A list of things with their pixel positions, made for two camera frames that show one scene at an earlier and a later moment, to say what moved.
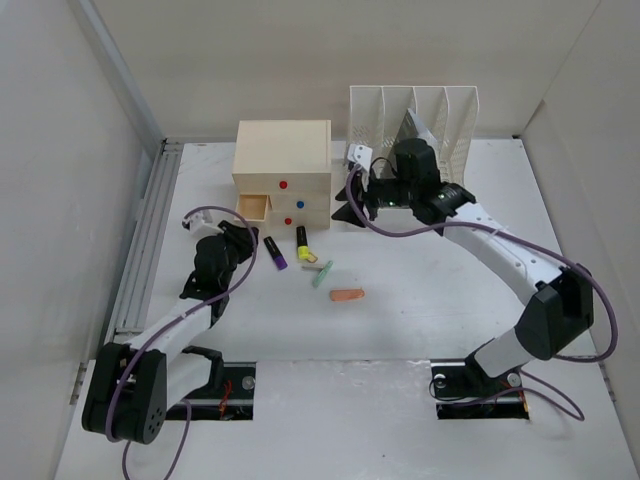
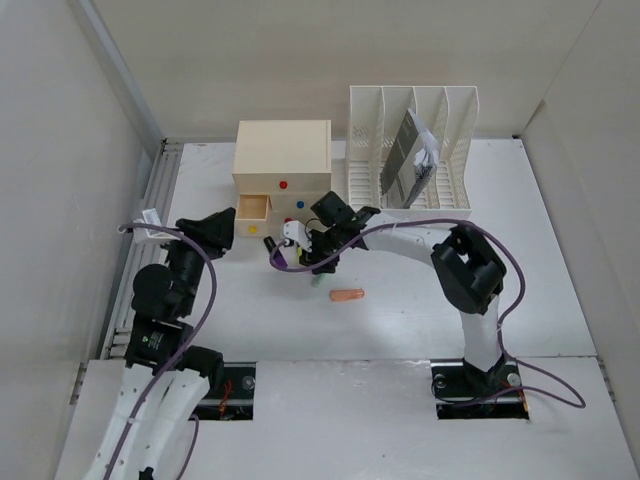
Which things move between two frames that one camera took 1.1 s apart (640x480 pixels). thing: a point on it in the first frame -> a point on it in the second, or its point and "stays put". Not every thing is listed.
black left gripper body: (236, 253) -> (188, 262)
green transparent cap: (322, 274) stays put
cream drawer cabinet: (282, 173) stays put
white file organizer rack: (449, 114) stays put
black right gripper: (343, 214) -> (315, 256)
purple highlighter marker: (275, 254) stays put
